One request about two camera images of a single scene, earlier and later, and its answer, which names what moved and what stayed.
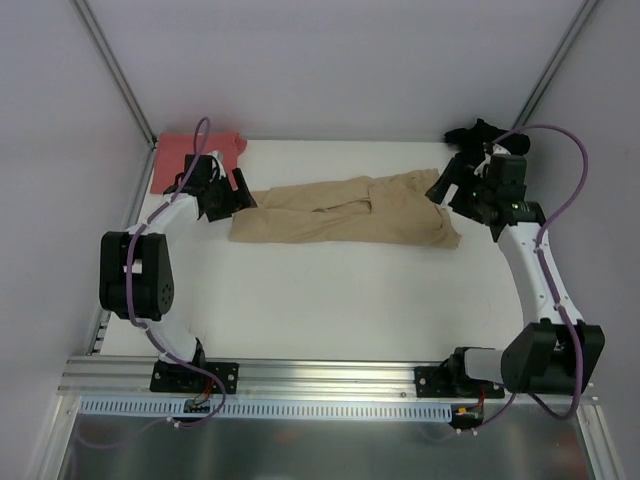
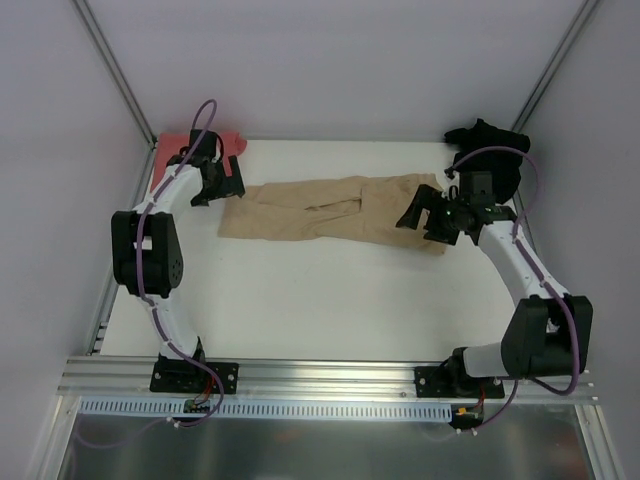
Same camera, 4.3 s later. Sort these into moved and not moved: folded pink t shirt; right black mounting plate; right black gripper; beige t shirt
Moved: right black gripper
Not moved: folded pink t shirt; beige t shirt; right black mounting plate
